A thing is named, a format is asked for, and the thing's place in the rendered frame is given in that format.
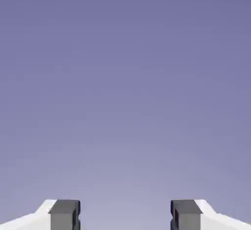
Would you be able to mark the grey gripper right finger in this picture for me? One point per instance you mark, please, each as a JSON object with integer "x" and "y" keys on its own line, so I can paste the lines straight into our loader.
{"x": 188, "y": 214}

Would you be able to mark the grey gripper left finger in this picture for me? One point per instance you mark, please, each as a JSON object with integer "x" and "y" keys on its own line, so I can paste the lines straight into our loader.
{"x": 61, "y": 214}

